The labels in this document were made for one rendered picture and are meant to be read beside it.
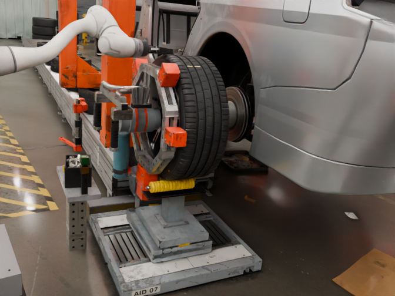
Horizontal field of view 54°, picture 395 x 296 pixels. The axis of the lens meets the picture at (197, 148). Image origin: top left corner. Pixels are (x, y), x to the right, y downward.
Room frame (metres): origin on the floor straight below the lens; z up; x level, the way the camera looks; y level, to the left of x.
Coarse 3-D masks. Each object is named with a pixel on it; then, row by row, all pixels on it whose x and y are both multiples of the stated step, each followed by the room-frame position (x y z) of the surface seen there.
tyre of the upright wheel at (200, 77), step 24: (192, 72) 1.87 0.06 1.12; (216, 72) 1.94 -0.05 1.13; (192, 96) 1.77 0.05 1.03; (216, 96) 1.83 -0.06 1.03; (192, 120) 1.73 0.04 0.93; (216, 120) 1.79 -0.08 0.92; (192, 144) 1.73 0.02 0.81; (216, 144) 1.79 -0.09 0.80; (168, 168) 1.86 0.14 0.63; (192, 168) 1.79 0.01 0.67
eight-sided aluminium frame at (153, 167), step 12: (156, 72) 1.86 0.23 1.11; (132, 84) 2.18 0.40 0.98; (156, 84) 1.85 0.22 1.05; (168, 96) 1.82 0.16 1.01; (168, 108) 1.74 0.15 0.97; (168, 120) 1.73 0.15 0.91; (144, 144) 2.10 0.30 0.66; (144, 156) 2.04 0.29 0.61; (156, 156) 1.79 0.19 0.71; (168, 156) 1.74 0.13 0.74; (144, 168) 1.93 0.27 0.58; (156, 168) 1.82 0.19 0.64
